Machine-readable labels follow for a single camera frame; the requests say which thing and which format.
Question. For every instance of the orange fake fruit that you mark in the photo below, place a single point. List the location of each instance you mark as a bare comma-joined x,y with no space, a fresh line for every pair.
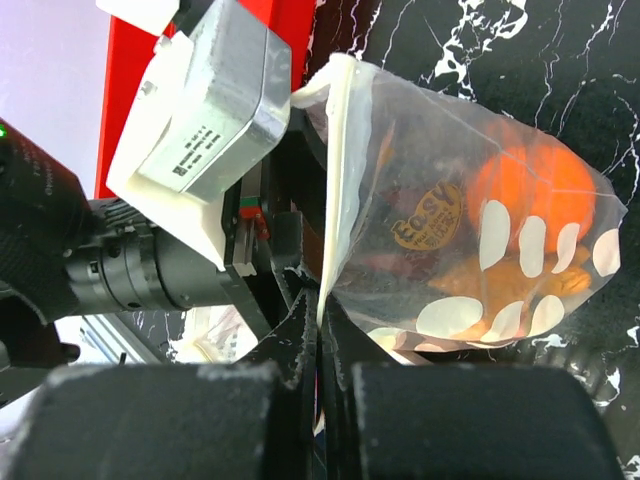
550,182

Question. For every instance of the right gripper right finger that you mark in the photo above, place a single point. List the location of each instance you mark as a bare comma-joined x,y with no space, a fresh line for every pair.
385,420

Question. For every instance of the clear zip top bag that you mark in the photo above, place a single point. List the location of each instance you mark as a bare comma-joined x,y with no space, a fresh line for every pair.
400,254

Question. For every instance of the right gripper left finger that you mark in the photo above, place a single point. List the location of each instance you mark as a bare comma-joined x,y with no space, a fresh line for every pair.
248,420

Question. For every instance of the yellow walnut fake food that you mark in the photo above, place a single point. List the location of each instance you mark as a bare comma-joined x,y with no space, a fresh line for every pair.
573,280

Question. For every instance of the red plastic bin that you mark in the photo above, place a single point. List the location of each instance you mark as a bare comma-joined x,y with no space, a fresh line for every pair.
130,50

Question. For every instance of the aluminium frame rail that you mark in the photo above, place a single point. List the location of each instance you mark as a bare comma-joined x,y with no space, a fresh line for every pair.
120,341

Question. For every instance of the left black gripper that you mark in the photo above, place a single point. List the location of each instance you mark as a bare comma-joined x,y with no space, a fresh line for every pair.
271,222

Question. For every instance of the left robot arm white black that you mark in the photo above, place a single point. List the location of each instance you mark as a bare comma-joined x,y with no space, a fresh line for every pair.
44,213

